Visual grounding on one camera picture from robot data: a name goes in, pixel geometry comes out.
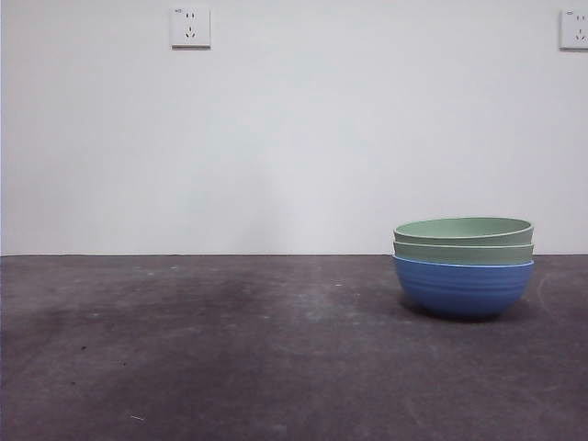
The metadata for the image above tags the green ribbed bowl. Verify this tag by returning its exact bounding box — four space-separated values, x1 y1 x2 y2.
392 240 536 267
393 216 537 245

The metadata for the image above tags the blue ribbed bowl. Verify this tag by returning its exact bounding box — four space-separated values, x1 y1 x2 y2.
391 255 537 322

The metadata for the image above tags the white wall socket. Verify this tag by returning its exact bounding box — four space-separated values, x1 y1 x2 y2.
559 8 588 51
171 5 212 51

